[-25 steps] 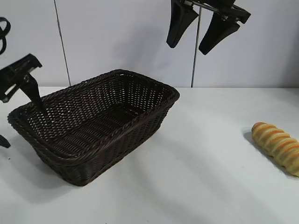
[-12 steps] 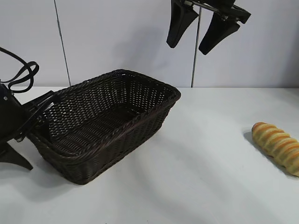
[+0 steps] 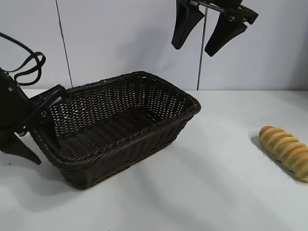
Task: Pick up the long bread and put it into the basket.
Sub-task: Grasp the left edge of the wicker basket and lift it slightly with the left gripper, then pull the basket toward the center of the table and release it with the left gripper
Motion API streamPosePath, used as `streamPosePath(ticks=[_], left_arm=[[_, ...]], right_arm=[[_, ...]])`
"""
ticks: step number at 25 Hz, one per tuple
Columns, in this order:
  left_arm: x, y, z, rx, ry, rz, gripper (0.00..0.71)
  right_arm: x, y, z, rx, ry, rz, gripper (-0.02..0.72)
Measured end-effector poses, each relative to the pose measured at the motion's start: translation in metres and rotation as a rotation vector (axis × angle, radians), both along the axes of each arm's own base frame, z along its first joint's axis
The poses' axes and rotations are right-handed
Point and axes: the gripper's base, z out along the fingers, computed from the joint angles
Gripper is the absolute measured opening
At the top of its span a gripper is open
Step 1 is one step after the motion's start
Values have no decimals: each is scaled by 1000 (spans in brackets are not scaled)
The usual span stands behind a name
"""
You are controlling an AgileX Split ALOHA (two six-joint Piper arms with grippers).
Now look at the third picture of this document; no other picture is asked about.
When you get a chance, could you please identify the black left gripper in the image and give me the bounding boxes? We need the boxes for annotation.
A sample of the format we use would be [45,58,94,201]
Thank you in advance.
[0,69,66,166]

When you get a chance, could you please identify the long golden ridged bread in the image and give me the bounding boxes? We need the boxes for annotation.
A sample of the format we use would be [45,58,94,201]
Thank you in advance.
[259,126,308,183]

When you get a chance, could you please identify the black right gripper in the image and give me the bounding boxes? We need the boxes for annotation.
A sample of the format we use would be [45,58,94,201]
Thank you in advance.
[171,0,259,57]

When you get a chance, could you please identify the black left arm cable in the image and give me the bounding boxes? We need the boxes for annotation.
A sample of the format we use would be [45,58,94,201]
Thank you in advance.
[0,32,46,85]

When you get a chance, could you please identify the dark brown woven basket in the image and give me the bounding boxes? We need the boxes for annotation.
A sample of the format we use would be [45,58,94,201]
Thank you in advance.
[33,70,202,191]

